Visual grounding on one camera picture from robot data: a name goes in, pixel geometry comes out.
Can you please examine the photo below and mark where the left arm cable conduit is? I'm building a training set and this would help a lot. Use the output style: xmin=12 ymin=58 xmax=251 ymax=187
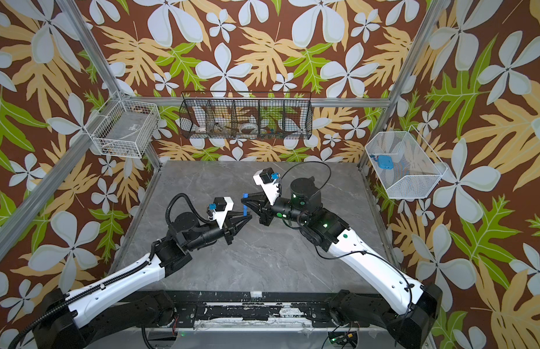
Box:
xmin=7 ymin=193 xmax=214 ymax=349

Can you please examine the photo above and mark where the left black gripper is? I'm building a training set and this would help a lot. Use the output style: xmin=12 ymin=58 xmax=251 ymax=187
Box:
xmin=185 ymin=209 xmax=249 ymax=253

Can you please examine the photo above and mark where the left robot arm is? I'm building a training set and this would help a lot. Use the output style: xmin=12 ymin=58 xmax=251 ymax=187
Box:
xmin=8 ymin=193 xmax=253 ymax=348

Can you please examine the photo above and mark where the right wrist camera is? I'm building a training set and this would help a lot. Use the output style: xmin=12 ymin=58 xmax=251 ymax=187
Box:
xmin=253 ymin=167 xmax=281 ymax=205

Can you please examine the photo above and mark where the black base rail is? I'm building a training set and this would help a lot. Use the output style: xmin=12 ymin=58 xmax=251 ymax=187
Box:
xmin=138 ymin=289 xmax=371 ymax=329

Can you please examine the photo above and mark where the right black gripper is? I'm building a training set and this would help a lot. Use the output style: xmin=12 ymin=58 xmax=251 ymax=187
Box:
xmin=244 ymin=193 xmax=312 ymax=229

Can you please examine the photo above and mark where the white mesh basket right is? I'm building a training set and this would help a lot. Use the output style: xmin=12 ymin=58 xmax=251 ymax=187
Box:
xmin=365 ymin=131 xmax=448 ymax=201

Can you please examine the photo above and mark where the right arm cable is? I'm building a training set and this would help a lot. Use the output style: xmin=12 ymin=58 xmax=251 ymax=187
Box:
xmin=278 ymin=161 xmax=333 ymax=193

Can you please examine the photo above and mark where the blue object in basket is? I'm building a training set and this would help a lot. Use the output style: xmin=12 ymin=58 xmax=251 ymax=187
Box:
xmin=377 ymin=155 xmax=395 ymax=170

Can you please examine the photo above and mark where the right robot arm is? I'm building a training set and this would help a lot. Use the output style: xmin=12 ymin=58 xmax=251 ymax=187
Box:
xmin=242 ymin=168 xmax=443 ymax=348

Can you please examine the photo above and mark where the white wire basket left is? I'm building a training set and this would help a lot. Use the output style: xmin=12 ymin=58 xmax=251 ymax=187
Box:
xmin=87 ymin=93 xmax=160 ymax=159

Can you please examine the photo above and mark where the black wire basket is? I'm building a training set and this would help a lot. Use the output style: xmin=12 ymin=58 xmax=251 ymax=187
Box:
xmin=177 ymin=91 xmax=314 ymax=140

